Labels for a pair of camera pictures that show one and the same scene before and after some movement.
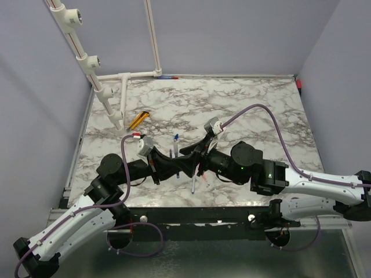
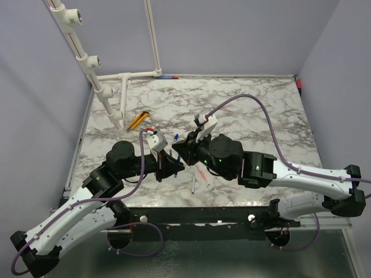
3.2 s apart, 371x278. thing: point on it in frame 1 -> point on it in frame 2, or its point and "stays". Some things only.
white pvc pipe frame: x=69 y=18 stays
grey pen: x=193 y=184 stays
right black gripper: x=199 y=156 -> x=182 y=148
